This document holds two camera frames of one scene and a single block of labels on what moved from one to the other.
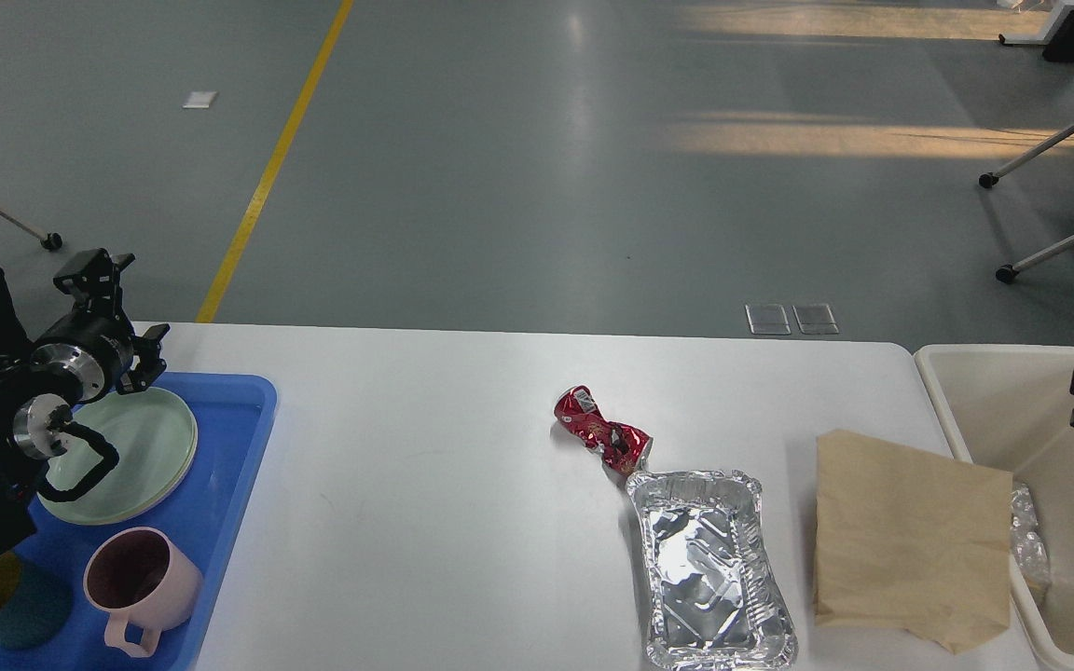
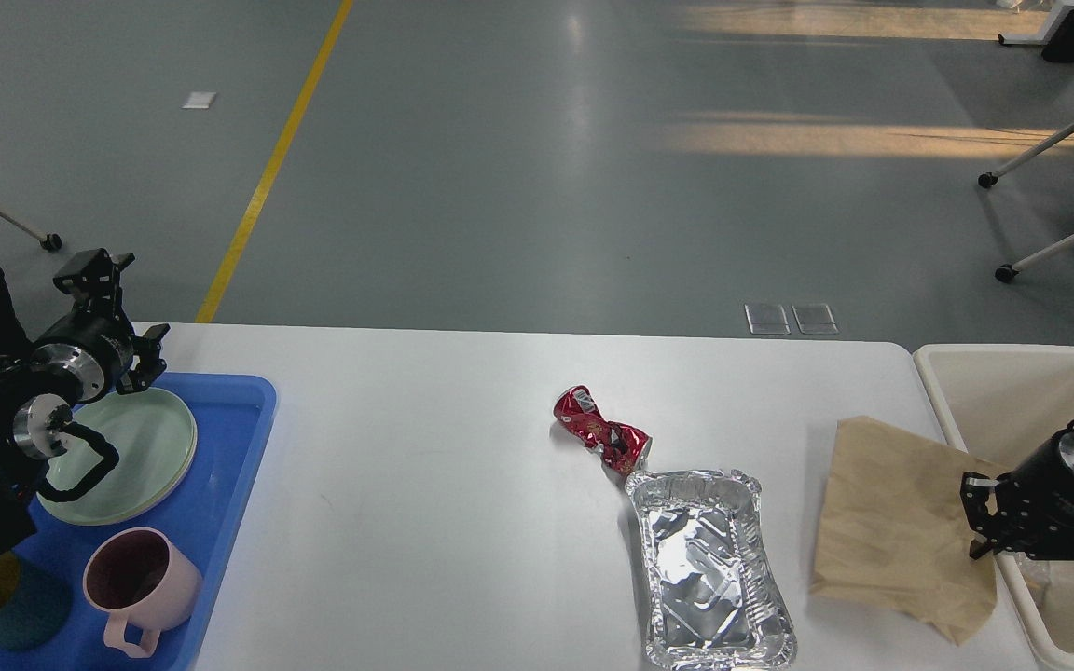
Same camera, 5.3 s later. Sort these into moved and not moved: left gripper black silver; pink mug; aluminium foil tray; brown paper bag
Moved: brown paper bag
Not moved: left gripper black silver; aluminium foil tray; pink mug
